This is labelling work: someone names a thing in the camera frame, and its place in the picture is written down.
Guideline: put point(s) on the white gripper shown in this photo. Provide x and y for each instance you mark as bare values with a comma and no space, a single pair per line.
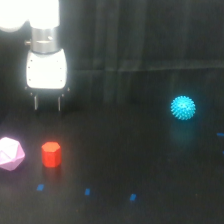
46,72

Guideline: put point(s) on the red hexagonal block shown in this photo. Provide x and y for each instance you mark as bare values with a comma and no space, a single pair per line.
51,154

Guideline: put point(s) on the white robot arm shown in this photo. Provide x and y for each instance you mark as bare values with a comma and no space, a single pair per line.
44,19

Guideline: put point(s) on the pink polyhedron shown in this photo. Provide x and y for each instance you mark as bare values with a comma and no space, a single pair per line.
11,154

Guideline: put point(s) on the black curtain backdrop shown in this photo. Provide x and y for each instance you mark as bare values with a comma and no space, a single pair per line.
128,52

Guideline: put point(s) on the blue tape mark left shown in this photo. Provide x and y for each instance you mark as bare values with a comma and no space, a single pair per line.
40,187

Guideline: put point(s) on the blue tape mark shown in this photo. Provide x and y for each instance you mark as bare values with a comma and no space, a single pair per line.
220,134
87,191
40,187
133,197

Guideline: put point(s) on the blue tape mark middle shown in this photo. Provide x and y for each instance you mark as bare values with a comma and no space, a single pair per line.
87,191

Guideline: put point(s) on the blue spiky ball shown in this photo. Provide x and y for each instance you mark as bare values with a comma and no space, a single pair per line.
183,108

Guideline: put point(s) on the blue tape mark far right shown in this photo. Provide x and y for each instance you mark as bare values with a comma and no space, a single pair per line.
220,134

